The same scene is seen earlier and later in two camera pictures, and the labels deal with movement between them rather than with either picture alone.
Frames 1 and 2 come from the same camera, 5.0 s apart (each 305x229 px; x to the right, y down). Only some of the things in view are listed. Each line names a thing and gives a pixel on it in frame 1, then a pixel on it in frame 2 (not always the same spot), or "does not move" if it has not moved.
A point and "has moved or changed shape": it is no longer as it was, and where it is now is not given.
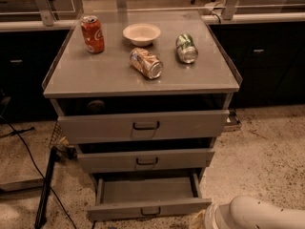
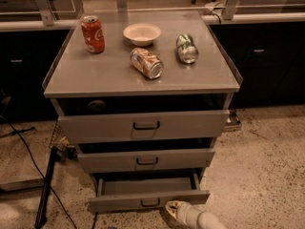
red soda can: (92, 34) does not move
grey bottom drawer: (148, 197) has moved or changed shape
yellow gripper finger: (198, 221) -> (172, 206)
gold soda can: (146, 62) does not move
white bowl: (141, 34) does not move
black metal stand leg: (43, 205) does not move
